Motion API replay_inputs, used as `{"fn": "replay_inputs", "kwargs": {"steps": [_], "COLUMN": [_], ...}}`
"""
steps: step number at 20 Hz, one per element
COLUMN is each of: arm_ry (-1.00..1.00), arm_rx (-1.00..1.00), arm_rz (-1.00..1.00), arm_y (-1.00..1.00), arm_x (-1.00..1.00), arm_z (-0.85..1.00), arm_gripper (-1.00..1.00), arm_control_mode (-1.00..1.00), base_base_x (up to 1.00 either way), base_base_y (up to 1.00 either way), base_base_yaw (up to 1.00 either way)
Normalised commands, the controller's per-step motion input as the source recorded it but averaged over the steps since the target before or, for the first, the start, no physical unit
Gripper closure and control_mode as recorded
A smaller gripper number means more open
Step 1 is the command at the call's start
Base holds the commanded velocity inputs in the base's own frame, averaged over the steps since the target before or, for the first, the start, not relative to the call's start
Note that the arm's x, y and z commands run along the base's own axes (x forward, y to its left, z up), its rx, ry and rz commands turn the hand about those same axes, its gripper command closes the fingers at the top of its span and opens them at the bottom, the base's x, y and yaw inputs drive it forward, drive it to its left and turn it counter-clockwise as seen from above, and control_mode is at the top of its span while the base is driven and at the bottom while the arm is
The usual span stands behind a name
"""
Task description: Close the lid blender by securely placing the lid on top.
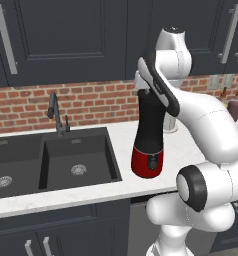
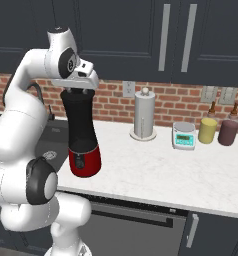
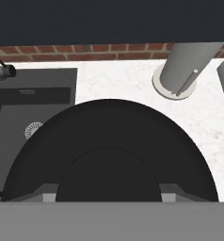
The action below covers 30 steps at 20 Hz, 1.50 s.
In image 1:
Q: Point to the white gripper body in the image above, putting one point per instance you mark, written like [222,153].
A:
[140,80]

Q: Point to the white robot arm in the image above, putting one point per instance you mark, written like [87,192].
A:
[211,133]

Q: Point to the black blender with red base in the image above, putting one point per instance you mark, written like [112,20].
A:
[148,133]

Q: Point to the pale grey cylinder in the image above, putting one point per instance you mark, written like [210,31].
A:
[171,126]

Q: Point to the dark grey tap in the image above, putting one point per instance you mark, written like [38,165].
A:
[54,110]

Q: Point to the maroon jar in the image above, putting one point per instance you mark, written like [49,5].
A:
[235,110]

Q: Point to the black double sink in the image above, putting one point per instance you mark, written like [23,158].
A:
[74,156]

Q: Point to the grey dishwasher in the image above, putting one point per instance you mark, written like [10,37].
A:
[137,230]

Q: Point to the dark drawer front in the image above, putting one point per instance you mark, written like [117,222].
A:
[57,218]

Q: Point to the dark base cupboard door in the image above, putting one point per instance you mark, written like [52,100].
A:
[11,245]
[232,238]
[87,240]

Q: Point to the grey wall socket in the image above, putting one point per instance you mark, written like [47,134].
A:
[221,81]

